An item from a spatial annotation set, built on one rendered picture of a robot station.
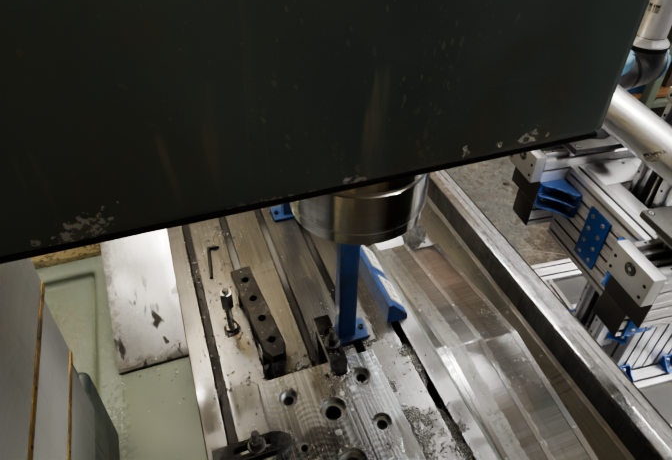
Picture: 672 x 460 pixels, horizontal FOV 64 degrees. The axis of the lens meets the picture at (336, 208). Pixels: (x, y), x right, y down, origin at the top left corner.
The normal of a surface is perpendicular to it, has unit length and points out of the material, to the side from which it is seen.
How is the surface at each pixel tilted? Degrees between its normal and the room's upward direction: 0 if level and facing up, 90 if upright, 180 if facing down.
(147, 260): 25
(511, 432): 8
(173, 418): 0
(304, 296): 0
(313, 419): 0
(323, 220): 90
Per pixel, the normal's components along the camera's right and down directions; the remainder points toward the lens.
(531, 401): 0.06, -0.68
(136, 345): 0.15, -0.46
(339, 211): -0.25, 0.61
